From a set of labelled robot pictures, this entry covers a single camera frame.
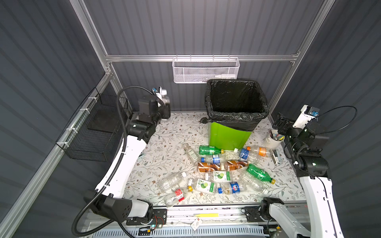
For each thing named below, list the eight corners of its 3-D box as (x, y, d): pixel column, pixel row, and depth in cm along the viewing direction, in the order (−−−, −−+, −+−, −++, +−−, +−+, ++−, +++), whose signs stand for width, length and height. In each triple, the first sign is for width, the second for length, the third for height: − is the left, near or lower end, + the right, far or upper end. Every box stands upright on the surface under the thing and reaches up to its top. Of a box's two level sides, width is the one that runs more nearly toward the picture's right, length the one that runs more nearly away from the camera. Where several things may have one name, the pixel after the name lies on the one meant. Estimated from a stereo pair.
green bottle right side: (243, 172, 90) (246, 168, 86) (247, 165, 93) (250, 161, 89) (269, 189, 84) (273, 186, 79) (273, 181, 87) (277, 177, 82)
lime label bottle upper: (205, 181, 86) (205, 179, 83) (204, 172, 89) (205, 170, 87) (232, 181, 86) (233, 179, 83) (230, 172, 89) (231, 170, 86)
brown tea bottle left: (198, 173, 89) (198, 170, 85) (198, 164, 92) (198, 161, 89) (220, 173, 89) (221, 170, 85) (219, 164, 92) (219, 161, 89)
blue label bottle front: (218, 196, 82) (220, 193, 77) (216, 187, 85) (217, 183, 80) (246, 192, 83) (249, 189, 79) (243, 183, 86) (246, 179, 82)
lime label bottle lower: (187, 191, 83) (187, 189, 80) (188, 180, 87) (188, 178, 84) (215, 194, 82) (216, 192, 79) (215, 183, 86) (216, 180, 83)
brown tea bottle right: (224, 171, 89) (225, 168, 86) (223, 163, 92) (224, 160, 89) (247, 171, 89) (249, 168, 86) (245, 163, 92) (247, 160, 89)
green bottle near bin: (199, 157, 97) (199, 153, 93) (199, 149, 101) (199, 145, 96) (223, 157, 97) (224, 153, 92) (222, 149, 101) (223, 145, 96)
